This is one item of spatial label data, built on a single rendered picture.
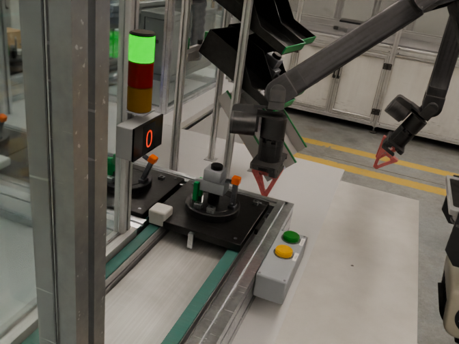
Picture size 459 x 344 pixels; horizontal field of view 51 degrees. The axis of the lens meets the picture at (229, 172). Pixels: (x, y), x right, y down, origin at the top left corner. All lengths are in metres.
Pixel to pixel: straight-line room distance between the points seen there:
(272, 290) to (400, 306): 0.35
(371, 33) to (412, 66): 4.04
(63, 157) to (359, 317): 1.00
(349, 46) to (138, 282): 0.68
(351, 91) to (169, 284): 4.35
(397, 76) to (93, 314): 4.94
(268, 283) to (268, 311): 0.09
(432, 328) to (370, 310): 1.51
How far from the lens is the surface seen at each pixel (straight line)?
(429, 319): 2.76
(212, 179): 1.19
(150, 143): 1.03
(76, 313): 0.31
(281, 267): 1.09
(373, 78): 5.19
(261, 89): 1.41
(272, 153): 1.10
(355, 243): 1.45
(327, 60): 1.10
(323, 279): 1.26
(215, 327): 0.92
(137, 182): 1.30
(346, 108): 5.28
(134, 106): 0.99
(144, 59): 0.96
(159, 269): 1.11
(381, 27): 1.13
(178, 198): 1.28
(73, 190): 0.26
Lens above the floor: 1.58
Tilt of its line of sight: 25 degrees down
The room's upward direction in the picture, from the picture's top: 8 degrees clockwise
